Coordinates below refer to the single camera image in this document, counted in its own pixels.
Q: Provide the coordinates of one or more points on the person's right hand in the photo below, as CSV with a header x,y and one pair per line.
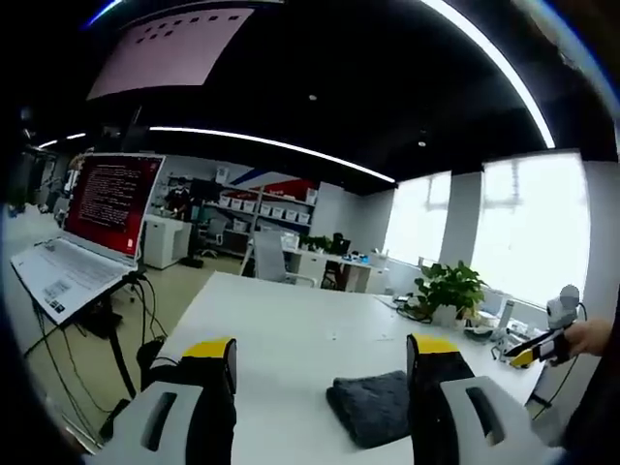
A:
x,y
588,335

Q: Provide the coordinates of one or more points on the white cabinet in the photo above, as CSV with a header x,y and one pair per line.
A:
x,y
162,239

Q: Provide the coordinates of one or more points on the white open laptop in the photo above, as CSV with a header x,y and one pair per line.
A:
x,y
87,242

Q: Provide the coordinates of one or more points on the small green plant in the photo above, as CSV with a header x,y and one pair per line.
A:
x,y
316,241

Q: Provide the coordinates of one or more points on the white work table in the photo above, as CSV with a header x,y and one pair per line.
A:
x,y
310,329

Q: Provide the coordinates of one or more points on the grey office chair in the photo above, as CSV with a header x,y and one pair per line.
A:
x,y
271,259

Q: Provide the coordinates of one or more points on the shelf with white bins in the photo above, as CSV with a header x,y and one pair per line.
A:
x,y
264,213

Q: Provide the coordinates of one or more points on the potted green plant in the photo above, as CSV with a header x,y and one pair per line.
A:
x,y
450,293

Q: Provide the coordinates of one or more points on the dark grey towel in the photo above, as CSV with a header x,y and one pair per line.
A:
x,y
373,407

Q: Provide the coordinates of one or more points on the black laptop stand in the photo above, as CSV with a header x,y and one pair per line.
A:
x,y
109,329

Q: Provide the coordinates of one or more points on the white office desk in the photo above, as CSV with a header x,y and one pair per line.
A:
x,y
334,266

